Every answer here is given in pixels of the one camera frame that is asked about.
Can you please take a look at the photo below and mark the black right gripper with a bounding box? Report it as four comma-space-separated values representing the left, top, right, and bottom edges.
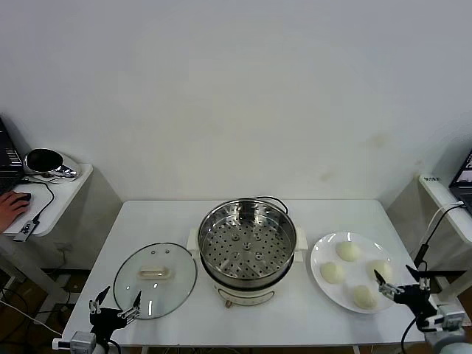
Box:
373, 264, 438, 322

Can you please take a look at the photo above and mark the grey usb hub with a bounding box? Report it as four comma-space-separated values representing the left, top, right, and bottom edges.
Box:
13, 218, 41, 243

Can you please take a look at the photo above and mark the black pot power cord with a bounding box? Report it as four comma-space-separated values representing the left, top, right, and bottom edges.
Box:
254, 195, 291, 215

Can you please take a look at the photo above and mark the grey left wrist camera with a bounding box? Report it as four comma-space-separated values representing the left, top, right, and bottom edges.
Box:
52, 330, 97, 354

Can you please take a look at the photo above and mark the laptop charger cable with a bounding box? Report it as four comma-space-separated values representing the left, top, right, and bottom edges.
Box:
412, 201, 466, 272

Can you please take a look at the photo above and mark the shiny chrome headset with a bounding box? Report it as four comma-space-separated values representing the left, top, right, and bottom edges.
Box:
22, 147, 81, 181

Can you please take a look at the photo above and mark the white work table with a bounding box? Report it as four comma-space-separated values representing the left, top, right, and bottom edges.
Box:
61, 199, 451, 354

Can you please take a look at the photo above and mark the stainless steel steamer basket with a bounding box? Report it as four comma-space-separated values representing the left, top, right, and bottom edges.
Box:
186, 198, 309, 287

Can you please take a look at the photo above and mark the black laptop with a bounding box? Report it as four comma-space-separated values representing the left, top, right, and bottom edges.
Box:
448, 148, 472, 213
0, 116, 27, 195

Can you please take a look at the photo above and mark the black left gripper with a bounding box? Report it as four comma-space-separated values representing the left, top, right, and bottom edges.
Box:
88, 285, 142, 344

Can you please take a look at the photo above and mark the white floor cable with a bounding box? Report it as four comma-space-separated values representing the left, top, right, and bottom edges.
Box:
0, 297, 63, 336

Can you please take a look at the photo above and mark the white side table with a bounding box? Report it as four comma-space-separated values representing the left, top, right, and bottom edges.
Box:
0, 163, 94, 314
418, 173, 472, 325

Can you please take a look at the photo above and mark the black desk cable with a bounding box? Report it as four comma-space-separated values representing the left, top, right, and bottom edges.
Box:
21, 176, 55, 222

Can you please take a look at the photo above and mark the person's hand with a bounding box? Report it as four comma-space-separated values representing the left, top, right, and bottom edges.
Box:
0, 190, 30, 234

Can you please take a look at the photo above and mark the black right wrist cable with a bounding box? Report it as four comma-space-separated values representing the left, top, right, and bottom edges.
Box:
400, 316, 422, 354

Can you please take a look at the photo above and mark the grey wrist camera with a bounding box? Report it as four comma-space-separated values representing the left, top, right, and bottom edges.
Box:
437, 308, 466, 332
52, 330, 97, 354

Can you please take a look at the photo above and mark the white steamed baozi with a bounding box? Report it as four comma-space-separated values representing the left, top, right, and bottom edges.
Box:
336, 241, 361, 263
349, 284, 380, 310
365, 259, 393, 283
319, 260, 346, 285

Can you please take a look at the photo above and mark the white round plate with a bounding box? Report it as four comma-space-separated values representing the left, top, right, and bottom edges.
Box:
310, 231, 403, 314

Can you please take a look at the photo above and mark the round glass pot lid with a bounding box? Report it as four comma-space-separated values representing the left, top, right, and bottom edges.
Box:
113, 242, 198, 320

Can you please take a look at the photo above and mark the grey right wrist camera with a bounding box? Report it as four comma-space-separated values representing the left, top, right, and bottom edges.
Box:
437, 308, 466, 332

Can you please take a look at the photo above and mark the cream electric pot base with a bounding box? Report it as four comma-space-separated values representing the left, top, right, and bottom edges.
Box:
190, 249, 304, 308

